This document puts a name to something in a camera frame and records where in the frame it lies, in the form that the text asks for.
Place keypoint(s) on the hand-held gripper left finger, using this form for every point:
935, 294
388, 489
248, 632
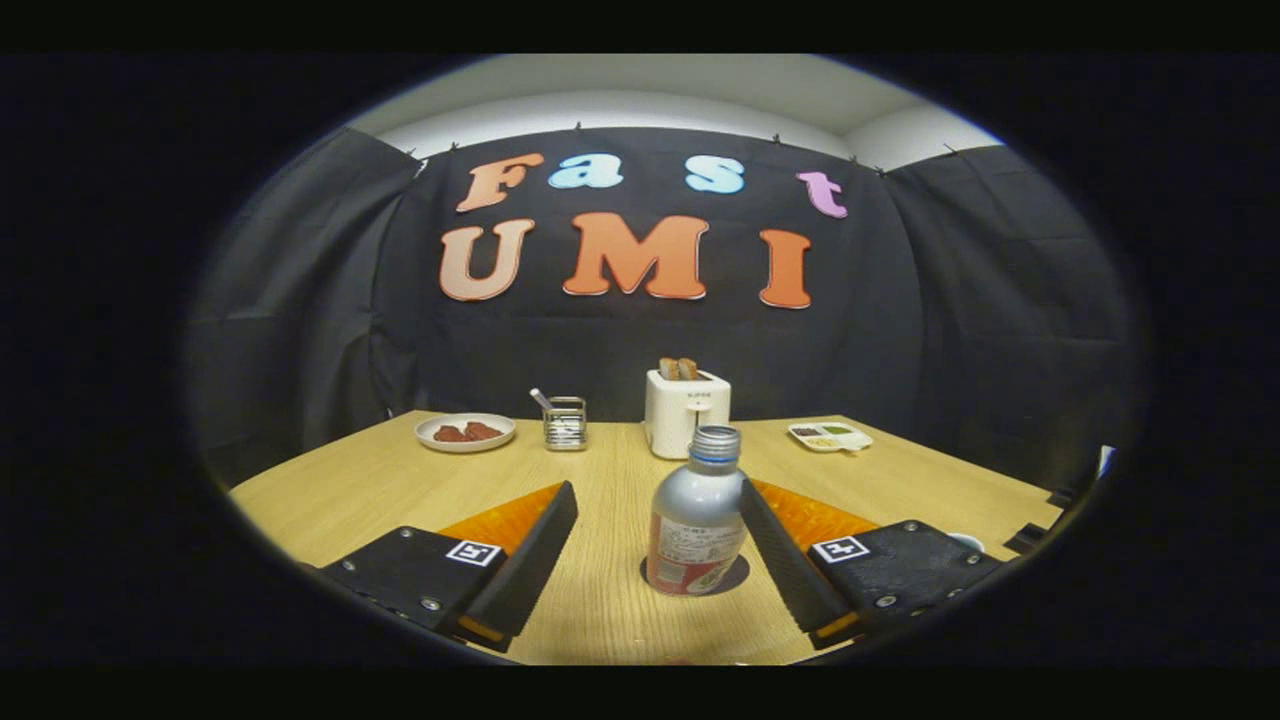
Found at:
525, 570

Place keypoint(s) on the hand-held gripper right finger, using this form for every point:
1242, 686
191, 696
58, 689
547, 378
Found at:
795, 575

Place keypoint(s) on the dark brown round coaster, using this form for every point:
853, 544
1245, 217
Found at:
738, 575

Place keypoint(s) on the silver juice bottle red label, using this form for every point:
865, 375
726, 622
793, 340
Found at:
695, 510

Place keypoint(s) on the white cup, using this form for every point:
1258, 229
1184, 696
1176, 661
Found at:
968, 543

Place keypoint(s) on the white round plate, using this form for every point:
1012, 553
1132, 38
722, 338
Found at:
465, 446

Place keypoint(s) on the white divided sauce dish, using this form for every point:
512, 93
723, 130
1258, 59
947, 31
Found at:
830, 437

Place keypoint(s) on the red meat slice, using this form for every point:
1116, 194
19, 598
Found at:
449, 434
484, 431

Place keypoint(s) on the wooden table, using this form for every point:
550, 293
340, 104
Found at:
400, 490

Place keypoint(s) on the white toaster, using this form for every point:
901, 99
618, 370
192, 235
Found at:
675, 410

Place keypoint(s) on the toasted bread slice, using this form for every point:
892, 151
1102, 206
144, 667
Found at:
668, 369
689, 368

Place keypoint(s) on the black table edge clamp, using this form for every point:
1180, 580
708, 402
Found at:
1062, 497
1025, 539

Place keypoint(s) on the black backdrop cloth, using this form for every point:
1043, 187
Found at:
950, 300

